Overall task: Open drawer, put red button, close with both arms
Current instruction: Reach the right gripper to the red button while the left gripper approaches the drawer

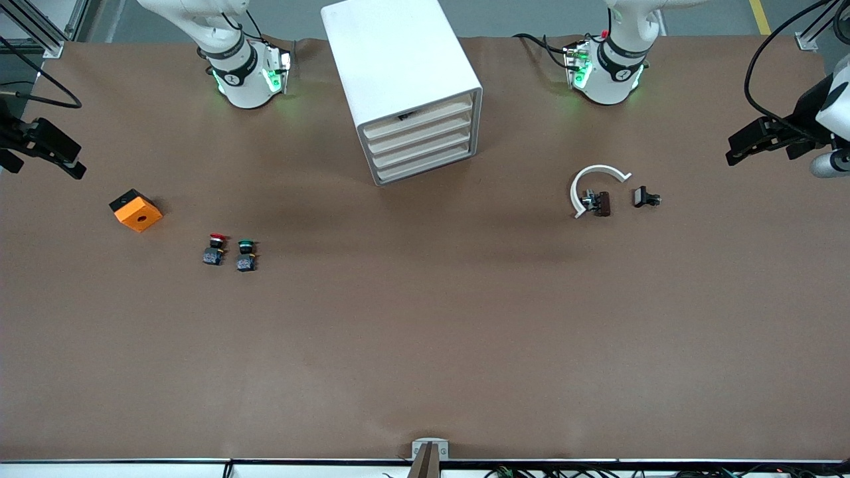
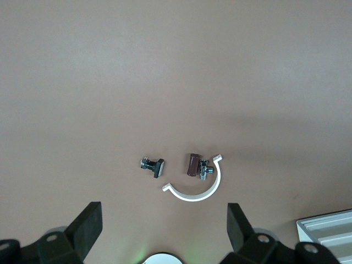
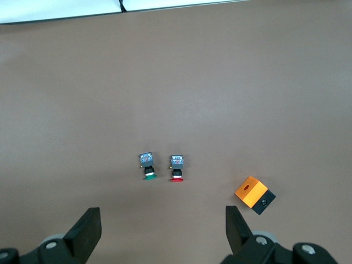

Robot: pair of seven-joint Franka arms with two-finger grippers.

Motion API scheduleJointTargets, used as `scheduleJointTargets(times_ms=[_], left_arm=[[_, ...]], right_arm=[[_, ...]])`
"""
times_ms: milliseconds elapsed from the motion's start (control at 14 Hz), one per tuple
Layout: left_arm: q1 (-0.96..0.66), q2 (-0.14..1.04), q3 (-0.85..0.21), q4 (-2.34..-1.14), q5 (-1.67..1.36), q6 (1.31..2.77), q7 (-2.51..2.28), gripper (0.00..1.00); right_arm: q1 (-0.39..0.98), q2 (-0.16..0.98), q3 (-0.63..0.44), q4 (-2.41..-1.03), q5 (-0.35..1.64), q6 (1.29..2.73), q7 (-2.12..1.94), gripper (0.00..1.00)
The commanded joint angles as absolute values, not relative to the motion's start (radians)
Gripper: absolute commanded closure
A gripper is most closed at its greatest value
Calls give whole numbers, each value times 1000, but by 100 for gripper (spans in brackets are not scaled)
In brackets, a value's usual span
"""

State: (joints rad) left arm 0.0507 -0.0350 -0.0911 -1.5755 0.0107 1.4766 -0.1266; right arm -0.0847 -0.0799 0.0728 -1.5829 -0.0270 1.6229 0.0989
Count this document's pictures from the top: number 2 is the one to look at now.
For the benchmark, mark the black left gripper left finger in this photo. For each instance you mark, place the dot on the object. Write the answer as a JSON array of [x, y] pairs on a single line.
[[82, 231]]

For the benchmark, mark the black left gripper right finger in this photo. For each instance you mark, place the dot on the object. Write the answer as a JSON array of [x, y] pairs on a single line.
[[239, 231]]

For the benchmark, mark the white drawer cabinet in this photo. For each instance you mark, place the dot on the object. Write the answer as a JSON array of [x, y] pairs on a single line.
[[330, 220]]

